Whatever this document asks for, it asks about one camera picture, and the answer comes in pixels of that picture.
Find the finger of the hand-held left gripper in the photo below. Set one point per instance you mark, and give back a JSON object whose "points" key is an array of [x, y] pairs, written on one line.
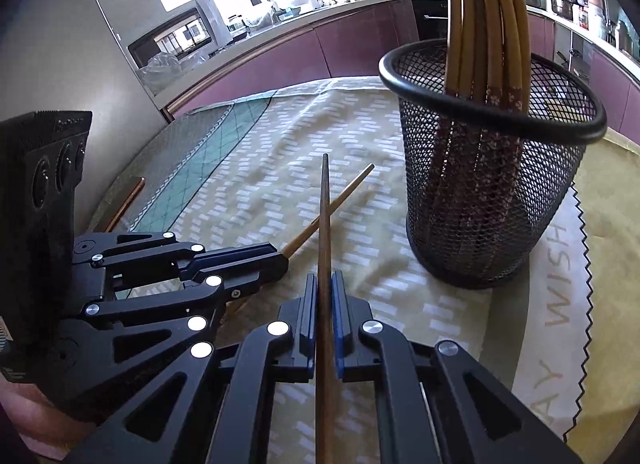
{"points": [[255, 271], [235, 254]]}

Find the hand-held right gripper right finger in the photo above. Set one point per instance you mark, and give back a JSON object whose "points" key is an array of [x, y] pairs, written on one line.
{"points": [[341, 324]]}

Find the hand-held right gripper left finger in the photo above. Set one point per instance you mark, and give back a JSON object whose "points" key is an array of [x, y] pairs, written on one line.
{"points": [[310, 324]]}

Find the dark brown chopstick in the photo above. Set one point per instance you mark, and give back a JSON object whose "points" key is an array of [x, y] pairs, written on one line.
{"points": [[325, 224]]}

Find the light wooden chopstick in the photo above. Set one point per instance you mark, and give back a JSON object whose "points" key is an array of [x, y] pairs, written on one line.
{"points": [[350, 188]]}

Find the black mesh utensil holder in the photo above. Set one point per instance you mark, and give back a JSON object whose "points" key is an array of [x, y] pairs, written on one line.
{"points": [[550, 204]]}

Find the bunch of wooden chopsticks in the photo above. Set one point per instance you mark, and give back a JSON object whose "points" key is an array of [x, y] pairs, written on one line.
{"points": [[505, 34]]}

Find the person's left hand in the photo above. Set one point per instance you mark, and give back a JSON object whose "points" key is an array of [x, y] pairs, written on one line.
{"points": [[40, 419]]}

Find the patterned beige tablecloth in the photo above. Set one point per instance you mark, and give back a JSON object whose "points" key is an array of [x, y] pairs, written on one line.
{"points": [[280, 154]]}

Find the clear plastic bag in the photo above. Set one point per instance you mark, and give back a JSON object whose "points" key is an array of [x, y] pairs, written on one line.
{"points": [[165, 69]]}

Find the grey refrigerator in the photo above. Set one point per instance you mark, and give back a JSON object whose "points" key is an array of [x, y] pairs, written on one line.
{"points": [[75, 44]]}

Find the purple kitchen cabinets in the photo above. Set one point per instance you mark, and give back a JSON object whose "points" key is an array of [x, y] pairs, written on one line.
{"points": [[300, 54]]}

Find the silver microwave oven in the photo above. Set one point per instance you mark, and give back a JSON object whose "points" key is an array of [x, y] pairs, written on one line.
{"points": [[175, 34]]}

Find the black built-in oven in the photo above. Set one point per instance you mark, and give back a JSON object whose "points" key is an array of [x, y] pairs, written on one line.
{"points": [[427, 19]]}

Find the stainless steel pot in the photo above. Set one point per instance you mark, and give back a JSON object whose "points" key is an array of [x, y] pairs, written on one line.
{"points": [[561, 4]]}

